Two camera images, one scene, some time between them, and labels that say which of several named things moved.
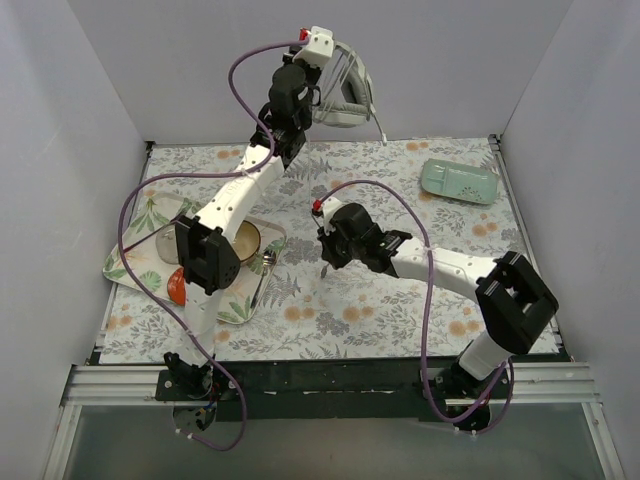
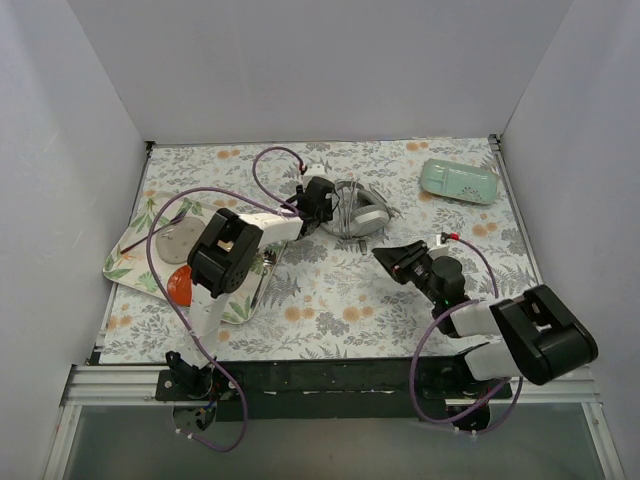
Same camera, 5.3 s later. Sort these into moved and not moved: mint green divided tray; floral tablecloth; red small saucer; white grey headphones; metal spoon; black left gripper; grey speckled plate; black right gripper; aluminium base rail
Moved: black left gripper; white grey headphones; black right gripper
Not moved: mint green divided tray; aluminium base rail; metal spoon; red small saucer; floral tablecloth; grey speckled plate
